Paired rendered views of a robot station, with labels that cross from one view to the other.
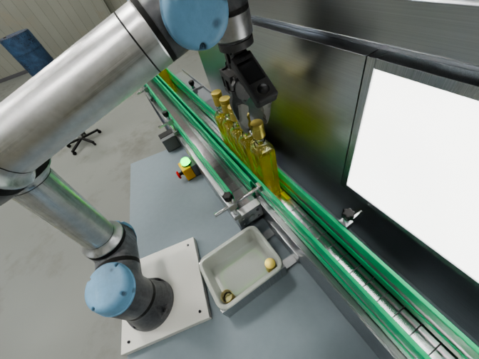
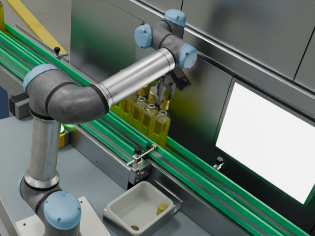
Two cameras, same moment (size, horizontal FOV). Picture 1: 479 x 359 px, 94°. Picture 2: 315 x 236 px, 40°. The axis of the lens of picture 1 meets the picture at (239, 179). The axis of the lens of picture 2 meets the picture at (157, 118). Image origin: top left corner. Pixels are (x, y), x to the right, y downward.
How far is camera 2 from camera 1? 1.14 m
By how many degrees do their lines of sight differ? 30
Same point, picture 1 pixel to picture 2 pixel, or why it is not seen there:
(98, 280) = (56, 201)
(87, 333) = not seen: outside the picture
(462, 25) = (262, 76)
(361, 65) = (230, 79)
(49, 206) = (56, 134)
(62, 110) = (140, 83)
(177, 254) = not seen: hidden behind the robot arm
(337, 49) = (219, 70)
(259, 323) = not seen: outside the picture
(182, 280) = (86, 227)
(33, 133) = (129, 90)
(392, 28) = (242, 69)
